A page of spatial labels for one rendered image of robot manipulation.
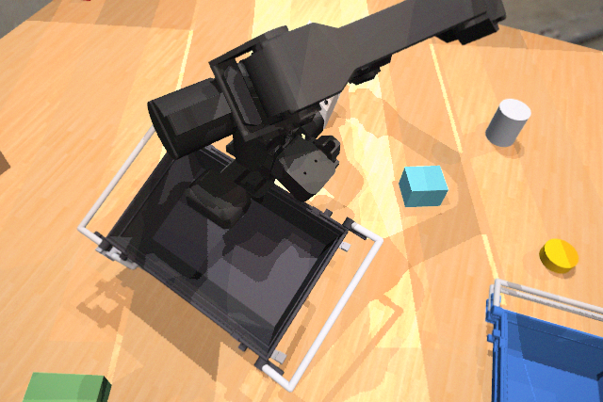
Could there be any small light blue block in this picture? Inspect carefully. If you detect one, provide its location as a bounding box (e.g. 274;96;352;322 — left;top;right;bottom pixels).
399;166;448;207

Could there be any yellow short cylinder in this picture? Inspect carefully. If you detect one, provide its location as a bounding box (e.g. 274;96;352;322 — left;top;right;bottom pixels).
539;238;579;273

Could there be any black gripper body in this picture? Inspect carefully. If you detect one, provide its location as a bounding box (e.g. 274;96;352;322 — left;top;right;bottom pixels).
186;112;324;229

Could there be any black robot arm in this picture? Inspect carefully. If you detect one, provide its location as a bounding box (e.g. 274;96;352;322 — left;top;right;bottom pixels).
147;0;507;202

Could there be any green rectangular block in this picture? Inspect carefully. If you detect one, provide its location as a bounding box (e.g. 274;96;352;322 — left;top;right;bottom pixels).
23;372;112;402

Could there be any grey cylinder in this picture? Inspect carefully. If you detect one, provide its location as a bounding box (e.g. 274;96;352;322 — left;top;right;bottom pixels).
484;99;531;147

